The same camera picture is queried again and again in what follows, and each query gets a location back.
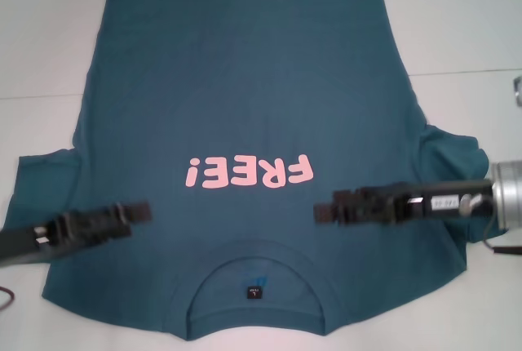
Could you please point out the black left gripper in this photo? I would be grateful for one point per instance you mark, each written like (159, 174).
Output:
(61, 232)

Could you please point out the teal FREE print t-shirt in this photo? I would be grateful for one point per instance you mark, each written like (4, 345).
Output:
(253, 94)

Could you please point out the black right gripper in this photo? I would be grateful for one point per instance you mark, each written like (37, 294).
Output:
(408, 202)

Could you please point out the small grey object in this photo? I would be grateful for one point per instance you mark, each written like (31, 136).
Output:
(518, 90)

